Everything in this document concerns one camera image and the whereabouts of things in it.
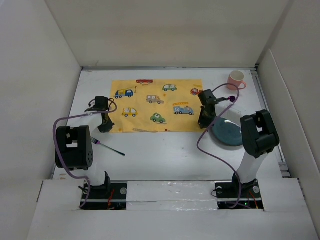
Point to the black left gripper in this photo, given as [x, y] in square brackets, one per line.
[107, 128]

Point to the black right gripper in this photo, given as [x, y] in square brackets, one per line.
[202, 123]

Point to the yellow car-print cloth placemat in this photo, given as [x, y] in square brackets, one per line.
[156, 105]

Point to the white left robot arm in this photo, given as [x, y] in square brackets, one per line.
[73, 146]

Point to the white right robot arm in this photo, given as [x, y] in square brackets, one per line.
[258, 131]

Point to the teal ceramic plate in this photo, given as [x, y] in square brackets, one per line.
[227, 132]

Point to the purple metallic spoon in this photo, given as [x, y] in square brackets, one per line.
[232, 99]

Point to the iridescent purple fork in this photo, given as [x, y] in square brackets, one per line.
[98, 143]

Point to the pink ceramic mug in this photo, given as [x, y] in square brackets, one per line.
[236, 81]

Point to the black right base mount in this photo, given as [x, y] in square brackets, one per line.
[229, 197]

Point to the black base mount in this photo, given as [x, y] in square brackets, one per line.
[112, 199]
[229, 197]

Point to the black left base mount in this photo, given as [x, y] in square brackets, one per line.
[112, 199]

